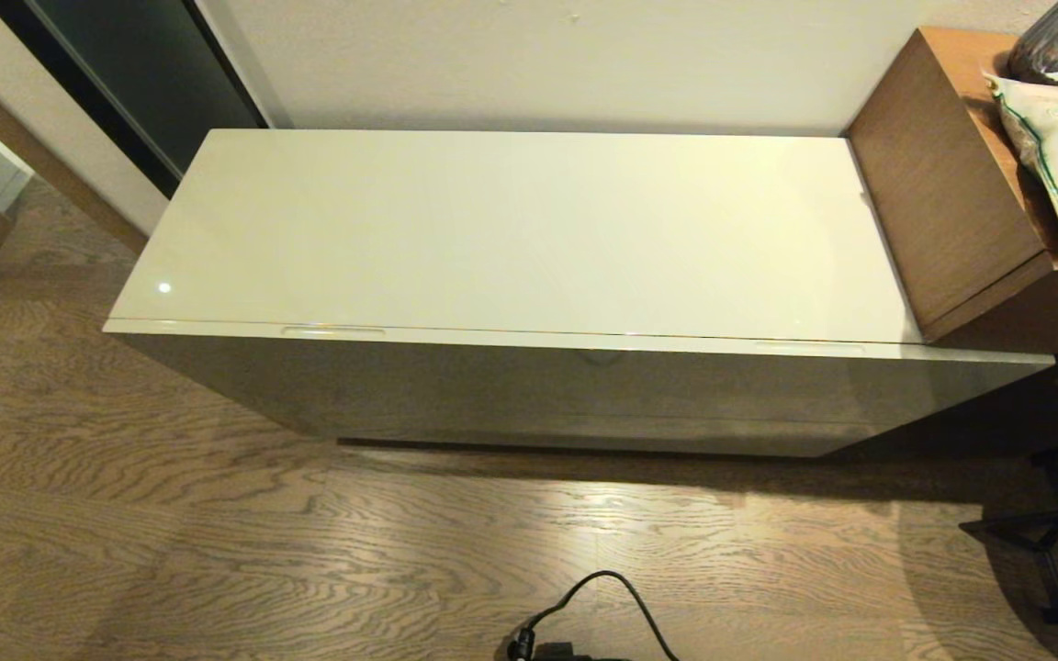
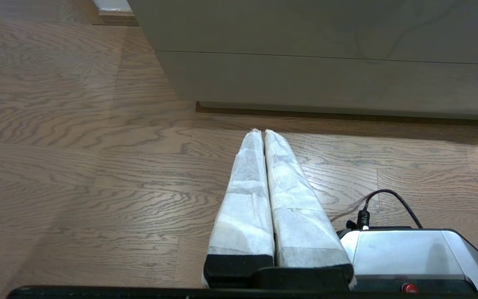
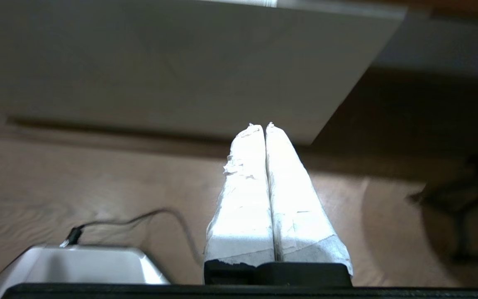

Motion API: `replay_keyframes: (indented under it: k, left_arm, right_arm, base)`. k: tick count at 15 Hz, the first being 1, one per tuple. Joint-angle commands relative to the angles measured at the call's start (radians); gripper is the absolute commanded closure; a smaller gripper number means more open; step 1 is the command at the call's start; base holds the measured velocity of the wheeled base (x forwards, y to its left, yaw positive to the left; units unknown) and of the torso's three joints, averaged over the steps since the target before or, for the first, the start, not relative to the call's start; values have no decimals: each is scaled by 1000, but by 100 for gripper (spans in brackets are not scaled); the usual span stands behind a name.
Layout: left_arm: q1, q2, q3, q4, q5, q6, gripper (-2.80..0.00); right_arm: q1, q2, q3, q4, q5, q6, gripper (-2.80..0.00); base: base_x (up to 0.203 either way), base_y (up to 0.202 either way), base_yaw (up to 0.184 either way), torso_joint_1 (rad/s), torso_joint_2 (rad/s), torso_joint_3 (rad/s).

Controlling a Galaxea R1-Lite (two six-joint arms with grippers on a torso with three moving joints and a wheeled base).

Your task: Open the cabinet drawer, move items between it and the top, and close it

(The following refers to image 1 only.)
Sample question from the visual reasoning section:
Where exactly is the glossy white low cabinet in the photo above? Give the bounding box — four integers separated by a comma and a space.
105, 129, 923, 345

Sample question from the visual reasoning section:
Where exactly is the brown wooden side table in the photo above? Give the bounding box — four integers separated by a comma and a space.
846, 26, 1058, 359

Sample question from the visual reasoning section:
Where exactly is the dark sliding door panel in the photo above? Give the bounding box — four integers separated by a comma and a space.
0, 0, 271, 198

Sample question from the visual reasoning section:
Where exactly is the black power cable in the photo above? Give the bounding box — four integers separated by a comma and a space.
506, 570, 681, 661

